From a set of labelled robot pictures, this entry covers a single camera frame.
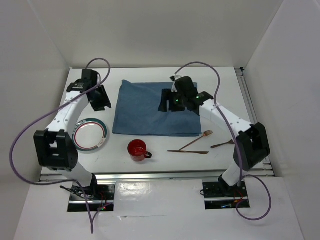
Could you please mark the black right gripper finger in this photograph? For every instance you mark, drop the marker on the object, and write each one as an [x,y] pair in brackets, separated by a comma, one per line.
[177,105]
[165,98]

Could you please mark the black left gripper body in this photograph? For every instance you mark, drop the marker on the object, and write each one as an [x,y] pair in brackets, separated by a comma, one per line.
[99,91]

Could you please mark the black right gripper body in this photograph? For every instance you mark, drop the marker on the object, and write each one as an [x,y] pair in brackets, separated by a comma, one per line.
[184,96]

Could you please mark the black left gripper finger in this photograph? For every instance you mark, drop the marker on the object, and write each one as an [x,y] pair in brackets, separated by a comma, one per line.
[97,106]
[107,103]

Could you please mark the blue cloth napkin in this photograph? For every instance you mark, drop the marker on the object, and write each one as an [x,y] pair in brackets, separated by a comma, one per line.
[137,113]

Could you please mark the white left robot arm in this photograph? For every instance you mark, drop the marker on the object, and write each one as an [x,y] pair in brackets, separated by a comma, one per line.
[54,145]

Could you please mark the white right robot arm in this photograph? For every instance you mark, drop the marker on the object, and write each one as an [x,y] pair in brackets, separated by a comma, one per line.
[251,140]

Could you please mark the white plate green red rim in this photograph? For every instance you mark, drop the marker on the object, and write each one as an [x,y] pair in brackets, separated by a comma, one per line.
[89,134]

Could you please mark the copper fork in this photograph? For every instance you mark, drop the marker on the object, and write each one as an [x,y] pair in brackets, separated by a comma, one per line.
[205,134]

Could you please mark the copper knife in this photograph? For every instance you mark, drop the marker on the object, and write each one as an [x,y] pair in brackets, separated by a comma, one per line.
[189,152]

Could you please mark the copper spoon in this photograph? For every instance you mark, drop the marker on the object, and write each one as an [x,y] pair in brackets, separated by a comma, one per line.
[230,142]

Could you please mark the red mug black handle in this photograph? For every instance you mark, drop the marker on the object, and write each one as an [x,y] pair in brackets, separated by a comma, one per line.
[137,150]

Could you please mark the aluminium right side rail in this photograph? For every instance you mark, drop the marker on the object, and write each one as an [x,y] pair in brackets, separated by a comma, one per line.
[247,100]

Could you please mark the aluminium front table rail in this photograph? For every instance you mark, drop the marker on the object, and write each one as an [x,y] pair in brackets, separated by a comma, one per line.
[159,175]

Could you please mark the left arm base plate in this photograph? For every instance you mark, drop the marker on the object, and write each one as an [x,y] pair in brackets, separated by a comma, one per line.
[102,200]

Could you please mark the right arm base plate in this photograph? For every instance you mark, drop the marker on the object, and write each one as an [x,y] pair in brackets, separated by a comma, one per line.
[215,198]

